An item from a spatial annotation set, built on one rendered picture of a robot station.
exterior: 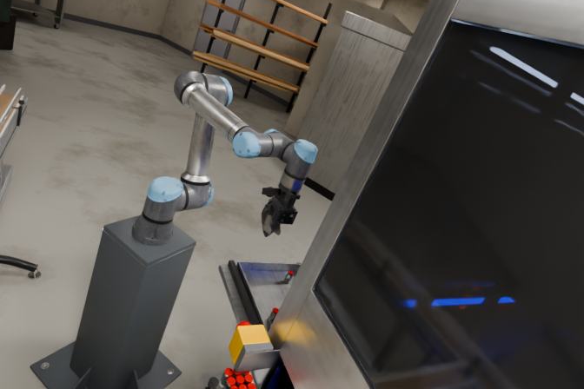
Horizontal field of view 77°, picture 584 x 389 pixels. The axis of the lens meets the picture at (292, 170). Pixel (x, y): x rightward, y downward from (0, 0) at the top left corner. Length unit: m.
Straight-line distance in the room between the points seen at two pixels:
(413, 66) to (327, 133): 3.80
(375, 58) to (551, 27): 3.78
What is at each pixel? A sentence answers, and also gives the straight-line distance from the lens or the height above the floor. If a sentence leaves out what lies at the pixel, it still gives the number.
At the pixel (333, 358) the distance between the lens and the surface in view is 0.80.
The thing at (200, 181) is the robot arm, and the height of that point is 1.04.
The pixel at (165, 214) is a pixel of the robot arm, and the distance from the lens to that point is 1.45.
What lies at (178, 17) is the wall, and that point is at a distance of 11.23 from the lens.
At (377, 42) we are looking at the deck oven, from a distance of 4.36.
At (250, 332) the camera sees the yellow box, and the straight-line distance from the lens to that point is 0.95.
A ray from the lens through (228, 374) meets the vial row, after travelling 1.01.
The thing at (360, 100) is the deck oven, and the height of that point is 1.26.
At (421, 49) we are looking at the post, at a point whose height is 1.74.
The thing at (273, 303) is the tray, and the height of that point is 0.88.
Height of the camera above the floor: 1.69
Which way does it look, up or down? 20 degrees down
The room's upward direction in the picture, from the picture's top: 23 degrees clockwise
